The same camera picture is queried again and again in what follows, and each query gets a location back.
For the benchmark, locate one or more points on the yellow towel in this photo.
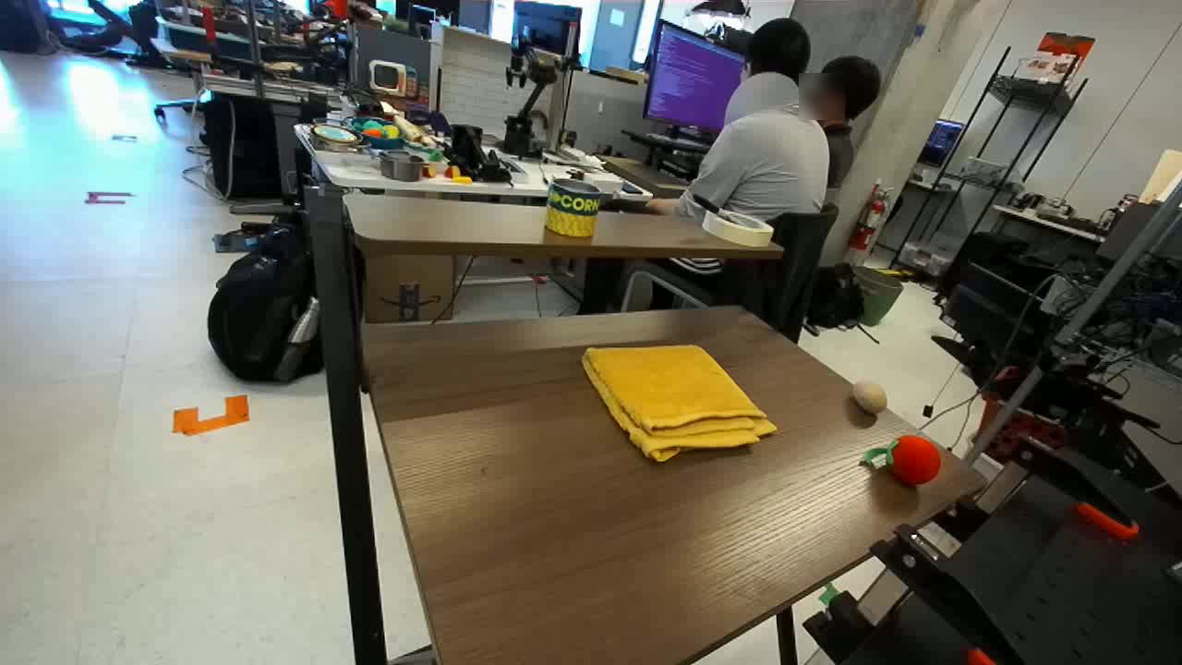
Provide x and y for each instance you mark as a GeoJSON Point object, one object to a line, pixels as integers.
{"type": "Point", "coordinates": [672, 395]}

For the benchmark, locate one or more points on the beige potato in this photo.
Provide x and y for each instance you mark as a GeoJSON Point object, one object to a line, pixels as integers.
{"type": "Point", "coordinates": [868, 395]}

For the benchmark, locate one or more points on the green yellow can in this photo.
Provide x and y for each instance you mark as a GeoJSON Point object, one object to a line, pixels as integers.
{"type": "Point", "coordinates": [574, 208]}

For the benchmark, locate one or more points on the black office chair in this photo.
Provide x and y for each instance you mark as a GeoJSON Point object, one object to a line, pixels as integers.
{"type": "Point", "coordinates": [773, 291]}

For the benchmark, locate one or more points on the person in grey sweater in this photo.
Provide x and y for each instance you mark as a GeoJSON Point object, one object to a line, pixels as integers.
{"type": "Point", "coordinates": [762, 159]}

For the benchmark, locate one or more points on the computer monitor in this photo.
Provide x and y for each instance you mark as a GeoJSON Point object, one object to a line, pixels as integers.
{"type": "Point", "coordinates": [687, 80]}

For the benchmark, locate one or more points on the red fire extinguisher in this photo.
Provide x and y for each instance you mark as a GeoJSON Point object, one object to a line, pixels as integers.
{"type": "Point", "coordinates": [868, 223]}

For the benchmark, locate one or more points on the black backpack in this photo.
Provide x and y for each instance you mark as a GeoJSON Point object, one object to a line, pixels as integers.
{"type": "Point", "coordinates": [262, 313]}

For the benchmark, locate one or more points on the red toy tomato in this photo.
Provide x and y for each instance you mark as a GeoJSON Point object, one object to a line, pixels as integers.
{"type": "Point", "coordinates": [910, 461]}

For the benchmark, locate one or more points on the orange floor marker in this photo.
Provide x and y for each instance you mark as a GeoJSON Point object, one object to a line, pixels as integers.
{"type": "Point", "coordinates": [200, 421]}

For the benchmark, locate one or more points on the black metal shelf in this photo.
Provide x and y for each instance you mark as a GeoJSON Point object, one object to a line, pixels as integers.
{"type": "Point", "coordinates": [980, 159]}

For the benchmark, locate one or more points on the black orange clamp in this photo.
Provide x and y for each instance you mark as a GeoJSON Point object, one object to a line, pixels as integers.
{"type": "Point", "coordinates": [1071, 488]}

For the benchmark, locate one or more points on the black table leg post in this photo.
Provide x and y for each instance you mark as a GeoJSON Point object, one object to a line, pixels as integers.
{"type": "Point", "coordinates": [338, 294]}

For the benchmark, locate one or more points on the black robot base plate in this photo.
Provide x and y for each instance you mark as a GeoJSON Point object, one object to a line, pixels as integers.
{"type": "Point", "coordinates": [1025, 587]}

